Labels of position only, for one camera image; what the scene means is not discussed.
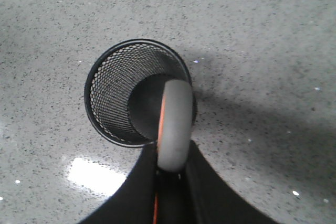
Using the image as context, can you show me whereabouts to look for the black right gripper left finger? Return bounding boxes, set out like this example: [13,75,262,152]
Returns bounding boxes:
[81,144,157,223]

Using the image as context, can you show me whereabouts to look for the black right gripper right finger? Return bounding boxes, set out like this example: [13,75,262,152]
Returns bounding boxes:
[182,141,276,223]

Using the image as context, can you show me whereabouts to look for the black mesh pen holder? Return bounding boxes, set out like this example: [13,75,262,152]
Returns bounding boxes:
[84,38,192,148]

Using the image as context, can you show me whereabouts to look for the grey and orange scissors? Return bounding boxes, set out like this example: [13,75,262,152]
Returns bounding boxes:
[153,80,193,223]

